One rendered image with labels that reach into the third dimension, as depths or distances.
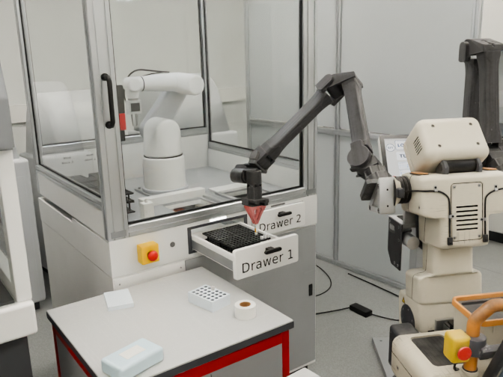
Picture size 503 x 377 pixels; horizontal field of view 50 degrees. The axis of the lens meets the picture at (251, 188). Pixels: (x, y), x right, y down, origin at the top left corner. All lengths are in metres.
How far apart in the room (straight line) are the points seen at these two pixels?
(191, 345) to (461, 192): 0.92
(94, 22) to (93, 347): 1.04
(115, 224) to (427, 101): 2.15
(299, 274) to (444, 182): 1.13
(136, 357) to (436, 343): 0.82
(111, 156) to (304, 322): 1.31
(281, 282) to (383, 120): 1.56
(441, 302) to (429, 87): 1.89
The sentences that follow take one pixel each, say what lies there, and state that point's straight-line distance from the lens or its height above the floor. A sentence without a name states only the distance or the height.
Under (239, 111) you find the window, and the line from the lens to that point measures 2.25.
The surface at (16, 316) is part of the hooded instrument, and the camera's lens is 1.76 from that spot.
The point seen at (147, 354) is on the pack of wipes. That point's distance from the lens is 1.59.
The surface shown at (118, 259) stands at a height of 0.87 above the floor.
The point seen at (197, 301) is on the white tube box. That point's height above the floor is 0.78.
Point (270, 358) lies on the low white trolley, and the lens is 1.83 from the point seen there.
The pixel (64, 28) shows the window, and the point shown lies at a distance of 2.23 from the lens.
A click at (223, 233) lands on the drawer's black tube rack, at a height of 0.90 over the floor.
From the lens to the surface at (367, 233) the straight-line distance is 3.96.
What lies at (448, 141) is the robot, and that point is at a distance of 1.74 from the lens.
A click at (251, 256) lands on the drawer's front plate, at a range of 1.96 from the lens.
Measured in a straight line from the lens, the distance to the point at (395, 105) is 3.64.
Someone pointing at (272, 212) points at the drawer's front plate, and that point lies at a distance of 2.39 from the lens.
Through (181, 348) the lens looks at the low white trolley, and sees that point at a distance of 1.68.
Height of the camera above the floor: 1.61
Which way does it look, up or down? 14 degrees down
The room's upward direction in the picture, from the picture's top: 2 degrees counter-clockwise
